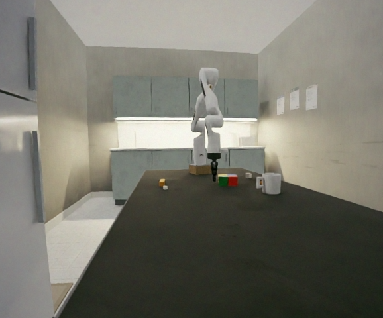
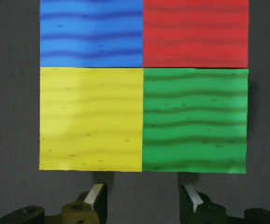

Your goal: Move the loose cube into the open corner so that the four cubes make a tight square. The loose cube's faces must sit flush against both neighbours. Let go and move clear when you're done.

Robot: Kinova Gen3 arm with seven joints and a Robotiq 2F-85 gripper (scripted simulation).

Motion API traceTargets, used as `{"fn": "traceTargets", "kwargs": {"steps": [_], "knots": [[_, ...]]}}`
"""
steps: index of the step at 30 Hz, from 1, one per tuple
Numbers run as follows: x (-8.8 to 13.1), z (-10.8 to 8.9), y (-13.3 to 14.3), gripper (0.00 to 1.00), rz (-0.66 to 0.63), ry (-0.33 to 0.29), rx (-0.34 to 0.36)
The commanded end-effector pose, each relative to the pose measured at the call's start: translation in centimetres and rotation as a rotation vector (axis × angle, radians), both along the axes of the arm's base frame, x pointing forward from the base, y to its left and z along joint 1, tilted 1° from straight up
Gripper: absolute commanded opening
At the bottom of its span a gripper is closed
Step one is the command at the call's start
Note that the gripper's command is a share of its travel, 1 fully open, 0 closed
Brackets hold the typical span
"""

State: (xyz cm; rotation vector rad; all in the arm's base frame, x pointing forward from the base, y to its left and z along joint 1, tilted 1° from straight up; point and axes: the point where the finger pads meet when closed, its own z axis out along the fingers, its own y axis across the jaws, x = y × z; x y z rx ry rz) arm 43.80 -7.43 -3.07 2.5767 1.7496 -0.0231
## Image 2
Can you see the blue cube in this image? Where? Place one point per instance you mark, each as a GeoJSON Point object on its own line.
{"type": "Point", "coordinates": [91, 33]}

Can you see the green cube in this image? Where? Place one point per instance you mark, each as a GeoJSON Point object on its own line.
{"type": "Point", "coordinates": [195, 120]}

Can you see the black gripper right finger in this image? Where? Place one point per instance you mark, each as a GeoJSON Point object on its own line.
{"type": "Point", "coordinates": [196, 208]}

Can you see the yellow cube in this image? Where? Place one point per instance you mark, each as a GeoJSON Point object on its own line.
{"type": "Point", "coordinates": [91, 119]}

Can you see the red wooden cube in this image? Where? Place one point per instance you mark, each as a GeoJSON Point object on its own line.
{"type": "Point", "coordinates": [202, 34]}

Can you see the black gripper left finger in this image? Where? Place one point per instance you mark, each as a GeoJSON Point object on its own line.
{"type": "Point", "coordinates": [79, 212]}

